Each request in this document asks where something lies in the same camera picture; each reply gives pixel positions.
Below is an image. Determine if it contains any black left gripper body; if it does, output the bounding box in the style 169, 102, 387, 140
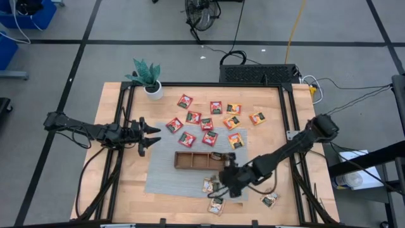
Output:
125, 116, 147, 158

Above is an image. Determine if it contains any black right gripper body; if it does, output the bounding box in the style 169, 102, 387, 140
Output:
218, 164, 256, 199

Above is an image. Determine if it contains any wooden three-compartment tray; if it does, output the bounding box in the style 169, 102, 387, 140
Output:
173, 151, 228, 171

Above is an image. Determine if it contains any red tea packet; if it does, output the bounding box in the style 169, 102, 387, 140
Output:
165, 117, 184, 134
185, 110, 203, 125
202, 130, 219, 148
177, 93, 194, 110
209, 101, 223, 115
178, 131, 197, 149
200, 118, 215, 132

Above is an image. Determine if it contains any snake plant in white pot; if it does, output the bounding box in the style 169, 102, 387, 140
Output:
124, 58, 165, 101

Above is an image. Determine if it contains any grey woven mat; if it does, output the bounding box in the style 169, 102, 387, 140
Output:
144, 122, 249, 202

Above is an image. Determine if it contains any black perforated computer case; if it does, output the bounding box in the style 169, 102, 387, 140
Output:
219, 63, 301, 85

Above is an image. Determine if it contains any white cardboard box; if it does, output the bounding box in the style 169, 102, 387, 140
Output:
330, 149, 385, 191

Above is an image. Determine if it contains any black floor fan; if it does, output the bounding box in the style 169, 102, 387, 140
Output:
184, 0, 222, 44

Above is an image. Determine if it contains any black metal stand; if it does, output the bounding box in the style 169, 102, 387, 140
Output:
327, 74, 405, 228

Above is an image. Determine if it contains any grey metal cart base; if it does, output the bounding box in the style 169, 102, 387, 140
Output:
0, 70, 30, 80

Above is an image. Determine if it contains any blue plastic bin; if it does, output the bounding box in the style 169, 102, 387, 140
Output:
0, 0, 58, 30
0, 31, 19, 71

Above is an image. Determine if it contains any black device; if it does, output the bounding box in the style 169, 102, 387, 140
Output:
15, 0, 44, 15

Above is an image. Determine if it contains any black aluminium table frame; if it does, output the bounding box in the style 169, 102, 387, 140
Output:
71, 81, 341, 228

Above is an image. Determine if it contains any black hanging cable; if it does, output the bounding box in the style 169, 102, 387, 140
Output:
219, 0, 247, 67

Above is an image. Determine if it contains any white cable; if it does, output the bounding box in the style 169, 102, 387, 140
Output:
300, 75, 324, 105

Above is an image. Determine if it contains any yellow hanging cable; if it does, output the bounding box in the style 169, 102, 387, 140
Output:
283, 0, 308, 64

